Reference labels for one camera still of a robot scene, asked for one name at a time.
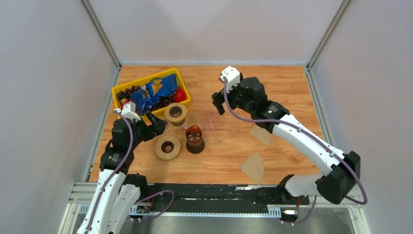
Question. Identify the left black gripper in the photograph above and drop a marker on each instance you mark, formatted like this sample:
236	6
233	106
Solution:
156	128

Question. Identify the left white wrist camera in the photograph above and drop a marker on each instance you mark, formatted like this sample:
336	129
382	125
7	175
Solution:
129	111

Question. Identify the red tomato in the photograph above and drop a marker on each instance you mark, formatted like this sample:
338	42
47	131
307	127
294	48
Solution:
179	95

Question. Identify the red strawberries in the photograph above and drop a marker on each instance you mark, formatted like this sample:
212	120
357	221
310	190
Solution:
123	102

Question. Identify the brown glass dripper on base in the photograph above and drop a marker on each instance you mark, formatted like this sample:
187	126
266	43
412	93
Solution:
194	139

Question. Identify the blue chips bag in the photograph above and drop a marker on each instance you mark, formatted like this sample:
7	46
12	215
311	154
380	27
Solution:
149	94

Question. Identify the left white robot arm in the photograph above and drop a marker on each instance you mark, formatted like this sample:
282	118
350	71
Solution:
117	190

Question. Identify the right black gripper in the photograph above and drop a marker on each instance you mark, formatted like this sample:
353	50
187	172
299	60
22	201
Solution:
218	98

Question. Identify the far brown paper filter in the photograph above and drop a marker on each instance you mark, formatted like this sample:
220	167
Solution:
261	134

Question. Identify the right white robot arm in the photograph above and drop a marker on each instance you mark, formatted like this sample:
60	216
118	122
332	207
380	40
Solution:
339	172

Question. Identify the near brown paper filter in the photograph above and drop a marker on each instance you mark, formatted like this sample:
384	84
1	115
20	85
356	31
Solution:
253	167

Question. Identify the brown paper filter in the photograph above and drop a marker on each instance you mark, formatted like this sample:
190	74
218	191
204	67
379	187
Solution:
261	134
253	167

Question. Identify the yellow plastic basket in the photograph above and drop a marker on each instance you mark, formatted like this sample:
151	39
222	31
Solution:
159	108

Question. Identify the dark grapes bunch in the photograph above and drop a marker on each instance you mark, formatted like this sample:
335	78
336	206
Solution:
127	93

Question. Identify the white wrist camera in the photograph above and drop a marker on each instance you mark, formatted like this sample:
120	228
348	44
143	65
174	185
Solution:
129	111
231	76

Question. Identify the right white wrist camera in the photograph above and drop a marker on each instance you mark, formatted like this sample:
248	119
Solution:
231	76

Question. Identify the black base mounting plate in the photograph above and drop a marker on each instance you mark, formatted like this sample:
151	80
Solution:
219	198

